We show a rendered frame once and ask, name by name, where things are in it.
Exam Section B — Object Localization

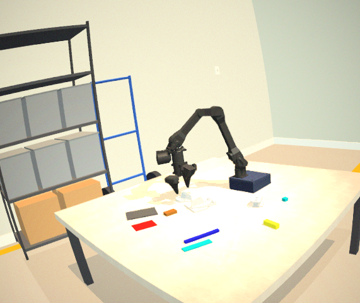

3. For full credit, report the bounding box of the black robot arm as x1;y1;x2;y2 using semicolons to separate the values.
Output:
156;106;248;179

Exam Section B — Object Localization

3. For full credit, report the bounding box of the orange rectangular block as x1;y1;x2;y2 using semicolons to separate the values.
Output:
163;209;177;217

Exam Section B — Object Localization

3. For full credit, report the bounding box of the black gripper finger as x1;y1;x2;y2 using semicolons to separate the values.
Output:
167;182;179;194
183;174;193;187

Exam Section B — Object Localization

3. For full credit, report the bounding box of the red flat rectangular plate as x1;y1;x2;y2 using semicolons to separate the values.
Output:
131;220;157;231

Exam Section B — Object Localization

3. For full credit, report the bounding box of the blue long thin bar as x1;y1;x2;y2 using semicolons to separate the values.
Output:
183;229;220;244

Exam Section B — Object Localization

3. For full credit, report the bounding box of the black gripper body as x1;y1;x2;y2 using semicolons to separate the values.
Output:
165;161;185;184

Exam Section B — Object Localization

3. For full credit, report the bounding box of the yellow rectangular block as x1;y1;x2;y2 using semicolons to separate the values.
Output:
264;219;279;229

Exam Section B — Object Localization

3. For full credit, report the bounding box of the cyan flat bar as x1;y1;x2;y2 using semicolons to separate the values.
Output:
182;239;212;252

